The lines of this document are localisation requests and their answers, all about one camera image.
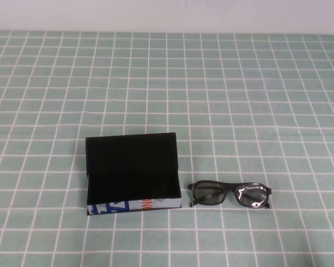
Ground black-framed glasses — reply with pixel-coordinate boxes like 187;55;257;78
188;180;273;210

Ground black printed glasses case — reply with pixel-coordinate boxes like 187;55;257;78
85;132;183;217

